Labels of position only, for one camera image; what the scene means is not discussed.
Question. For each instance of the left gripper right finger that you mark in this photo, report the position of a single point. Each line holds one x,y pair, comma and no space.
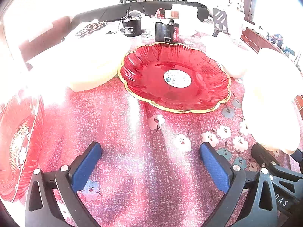
259,208

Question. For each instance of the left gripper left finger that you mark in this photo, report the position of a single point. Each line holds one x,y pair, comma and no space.
41,206

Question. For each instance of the white foam bowl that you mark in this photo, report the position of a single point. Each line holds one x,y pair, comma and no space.
274,134

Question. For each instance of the red scalloped glass plate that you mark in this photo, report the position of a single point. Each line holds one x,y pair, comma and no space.
175,78

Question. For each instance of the beige ribbed plastic bowl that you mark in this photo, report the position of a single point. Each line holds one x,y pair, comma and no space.
80,64

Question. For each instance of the floral pink tablecloth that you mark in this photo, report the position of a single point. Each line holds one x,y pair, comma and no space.
150,173

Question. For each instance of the maroon armchair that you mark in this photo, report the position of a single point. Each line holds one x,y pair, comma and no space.
47,39

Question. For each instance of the leopard print cloth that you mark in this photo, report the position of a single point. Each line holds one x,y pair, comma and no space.
90,28

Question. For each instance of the black phone stand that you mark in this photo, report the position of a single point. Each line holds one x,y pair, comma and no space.
219,22

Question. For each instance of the black jar with cork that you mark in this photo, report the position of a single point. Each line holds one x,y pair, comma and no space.
167,33

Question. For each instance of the white plastic tub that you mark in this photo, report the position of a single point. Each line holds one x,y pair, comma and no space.
187,19

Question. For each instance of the black cylindrical motor device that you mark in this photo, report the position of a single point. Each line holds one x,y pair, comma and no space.
131,23

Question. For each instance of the black leather sofa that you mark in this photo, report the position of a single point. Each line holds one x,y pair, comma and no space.
116,12

